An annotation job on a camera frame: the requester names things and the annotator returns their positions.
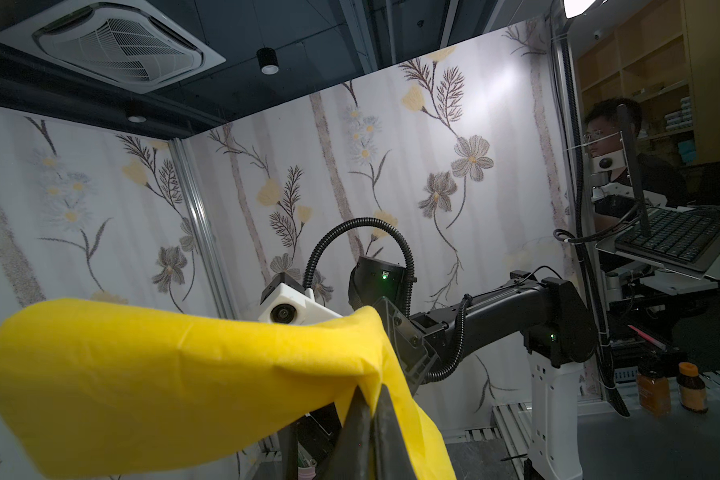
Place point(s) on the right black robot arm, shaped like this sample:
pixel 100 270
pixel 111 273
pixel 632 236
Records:
pixel 558 333

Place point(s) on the round ceiling spotlight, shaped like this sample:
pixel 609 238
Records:
pixel 268 61

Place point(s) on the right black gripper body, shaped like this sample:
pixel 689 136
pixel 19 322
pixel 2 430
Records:
pixel 414 355

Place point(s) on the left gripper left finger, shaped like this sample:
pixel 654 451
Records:
pixel 350 458

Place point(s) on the ceiling air conditioner vent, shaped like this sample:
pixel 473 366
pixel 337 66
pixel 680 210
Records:
pixel 128 44

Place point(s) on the wooden shelving unit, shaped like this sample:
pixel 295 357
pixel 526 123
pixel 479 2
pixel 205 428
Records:
pixel 666 56

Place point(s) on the yellow paper napkin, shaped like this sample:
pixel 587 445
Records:
pixel 93 389

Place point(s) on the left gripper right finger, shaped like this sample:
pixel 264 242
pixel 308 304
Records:
pixel 391 458

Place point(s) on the black keyboard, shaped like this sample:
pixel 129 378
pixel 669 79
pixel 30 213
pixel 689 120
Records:
pixel 690 239

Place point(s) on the brown glass bottle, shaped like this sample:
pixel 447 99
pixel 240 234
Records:
pixel 692 389

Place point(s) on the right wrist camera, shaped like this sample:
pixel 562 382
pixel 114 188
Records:
pixel 285 301

